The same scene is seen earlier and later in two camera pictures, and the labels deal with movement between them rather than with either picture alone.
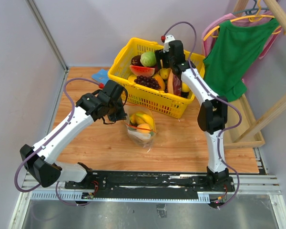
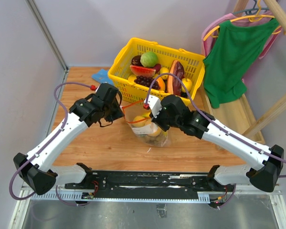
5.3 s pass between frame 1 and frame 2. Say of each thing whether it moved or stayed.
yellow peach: moved
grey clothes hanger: stayed
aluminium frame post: stayed
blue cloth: stayed
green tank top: stayed
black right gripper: moved
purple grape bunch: stayed
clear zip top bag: moved
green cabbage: stayed
